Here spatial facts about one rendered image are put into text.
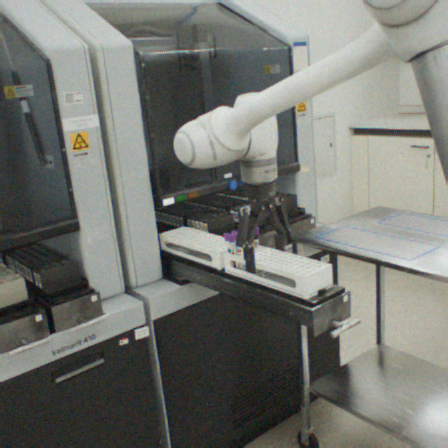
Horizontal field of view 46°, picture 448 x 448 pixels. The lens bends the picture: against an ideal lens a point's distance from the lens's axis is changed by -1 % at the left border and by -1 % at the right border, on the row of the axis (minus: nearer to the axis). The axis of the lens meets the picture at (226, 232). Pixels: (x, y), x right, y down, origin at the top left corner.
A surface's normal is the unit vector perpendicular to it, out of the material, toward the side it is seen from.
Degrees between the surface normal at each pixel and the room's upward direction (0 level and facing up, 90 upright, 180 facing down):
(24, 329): 90
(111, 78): 90
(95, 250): 90
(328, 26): 90
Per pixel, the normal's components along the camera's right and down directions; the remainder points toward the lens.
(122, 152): 0.64, 0.16
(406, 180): -0.77, 0.25
